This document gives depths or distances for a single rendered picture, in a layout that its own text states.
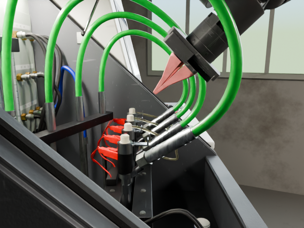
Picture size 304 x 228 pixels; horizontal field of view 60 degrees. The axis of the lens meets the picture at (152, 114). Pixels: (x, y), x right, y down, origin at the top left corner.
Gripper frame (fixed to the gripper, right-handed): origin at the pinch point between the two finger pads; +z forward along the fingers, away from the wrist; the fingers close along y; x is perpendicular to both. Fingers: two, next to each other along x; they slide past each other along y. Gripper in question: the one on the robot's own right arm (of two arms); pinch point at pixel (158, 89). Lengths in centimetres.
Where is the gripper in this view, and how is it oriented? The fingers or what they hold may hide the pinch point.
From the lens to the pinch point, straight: 45.2
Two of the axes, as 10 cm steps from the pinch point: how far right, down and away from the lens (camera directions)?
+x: -2.6, 2.1, -9.4
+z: -6.9, 6.5, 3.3
